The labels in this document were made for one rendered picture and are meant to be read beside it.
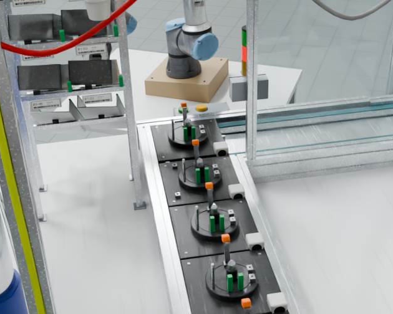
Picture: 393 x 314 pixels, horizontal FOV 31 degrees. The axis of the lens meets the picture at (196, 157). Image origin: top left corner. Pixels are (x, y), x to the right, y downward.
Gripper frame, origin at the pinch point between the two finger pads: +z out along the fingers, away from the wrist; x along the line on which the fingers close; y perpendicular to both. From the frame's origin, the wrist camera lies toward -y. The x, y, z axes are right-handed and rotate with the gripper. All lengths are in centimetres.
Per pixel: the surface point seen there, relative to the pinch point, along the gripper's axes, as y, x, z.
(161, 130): 27.3, -20.1, 8.0
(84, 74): -17.1, -0.7, 16.9
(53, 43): -32.4, 5.3, 17.7
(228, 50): 232, -51, -201
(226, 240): -12, -42, 70
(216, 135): 25.5, -39.7, 11.9
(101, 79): -16.0, -5.9, 18.1
